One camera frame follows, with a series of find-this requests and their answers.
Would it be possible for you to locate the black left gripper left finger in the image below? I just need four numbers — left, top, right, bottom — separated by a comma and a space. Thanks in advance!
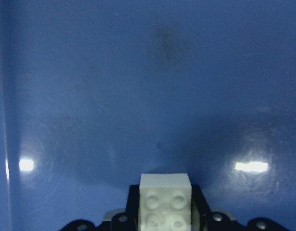
61, 185, 140, 231

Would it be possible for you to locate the white building block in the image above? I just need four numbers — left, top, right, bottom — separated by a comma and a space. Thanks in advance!
138, 173, 192, 231

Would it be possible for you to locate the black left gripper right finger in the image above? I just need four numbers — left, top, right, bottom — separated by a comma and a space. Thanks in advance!
191, 184, 288, 231

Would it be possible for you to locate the blue plastic tray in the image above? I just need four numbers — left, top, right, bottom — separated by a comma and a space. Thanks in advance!
0, 0, 296, 231

